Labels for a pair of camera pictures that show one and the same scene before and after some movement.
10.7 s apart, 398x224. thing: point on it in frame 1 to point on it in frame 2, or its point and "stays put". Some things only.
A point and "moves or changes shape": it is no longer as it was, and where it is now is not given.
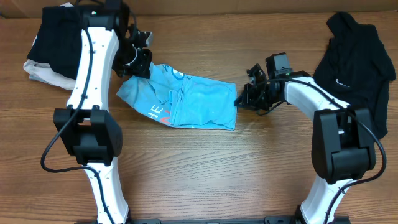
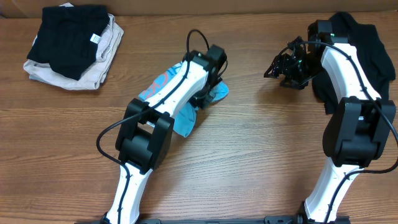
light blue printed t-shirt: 171,98 moves or changes shape
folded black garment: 58,40 stays put
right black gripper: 246,99 to 280,66
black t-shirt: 356,65 stays put
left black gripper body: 131,61 to 202,98
